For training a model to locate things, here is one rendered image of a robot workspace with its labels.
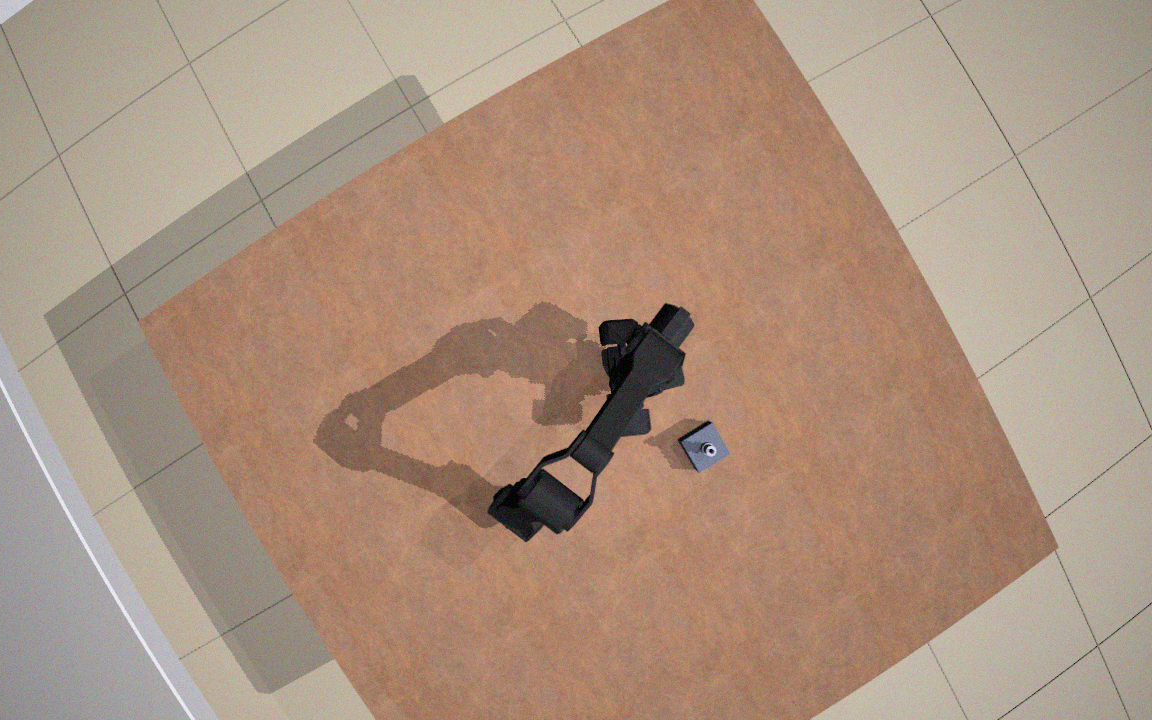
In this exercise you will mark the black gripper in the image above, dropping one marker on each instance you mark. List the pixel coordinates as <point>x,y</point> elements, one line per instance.
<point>618,332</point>

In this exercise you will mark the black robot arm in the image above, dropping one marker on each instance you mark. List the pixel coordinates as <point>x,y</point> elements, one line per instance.
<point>653,363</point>

